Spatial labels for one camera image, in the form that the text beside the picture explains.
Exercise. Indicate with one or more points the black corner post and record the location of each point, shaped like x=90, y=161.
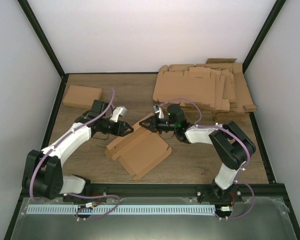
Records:
x=32, y=19
x=268, y=23

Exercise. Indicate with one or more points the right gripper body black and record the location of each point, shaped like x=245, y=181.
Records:
x=161, y=127

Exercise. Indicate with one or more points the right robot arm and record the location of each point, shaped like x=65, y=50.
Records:
x=232, y=145

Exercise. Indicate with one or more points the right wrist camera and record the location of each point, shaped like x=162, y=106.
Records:
x=158, y=112

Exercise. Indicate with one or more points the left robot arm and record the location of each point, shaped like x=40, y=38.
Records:
x=43, y=172

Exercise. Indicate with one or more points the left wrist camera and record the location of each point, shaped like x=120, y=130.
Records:
x=119, y=111

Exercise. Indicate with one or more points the right black corner post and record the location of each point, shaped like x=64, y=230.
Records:
x=268, y=23

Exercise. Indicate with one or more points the black aluminium frame rail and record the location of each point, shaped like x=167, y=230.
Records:
x=156, y=190

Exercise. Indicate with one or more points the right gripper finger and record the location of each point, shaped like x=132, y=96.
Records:
x=150, y=126
x=146, y=120

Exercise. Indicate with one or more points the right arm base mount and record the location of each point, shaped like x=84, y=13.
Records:
x=212, y=193

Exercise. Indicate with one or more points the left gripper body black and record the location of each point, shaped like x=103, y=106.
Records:
x=110, y=130

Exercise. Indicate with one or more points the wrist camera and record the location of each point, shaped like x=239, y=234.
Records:
x=119, y=111
x=158, y=112

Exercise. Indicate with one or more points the left black corner post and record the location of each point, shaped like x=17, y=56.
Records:
x=32, y=19

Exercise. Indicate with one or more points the stack of flat cardboard sheets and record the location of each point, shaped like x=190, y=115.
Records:
x=218, y=87

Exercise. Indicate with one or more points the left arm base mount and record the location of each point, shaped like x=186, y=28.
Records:
x=90, y=191

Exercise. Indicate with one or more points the light blue slotted cable duct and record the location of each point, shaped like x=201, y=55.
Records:
x=55, y=209

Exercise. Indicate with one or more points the folded brown cardboard box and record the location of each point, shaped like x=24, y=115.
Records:
x=82, y=96

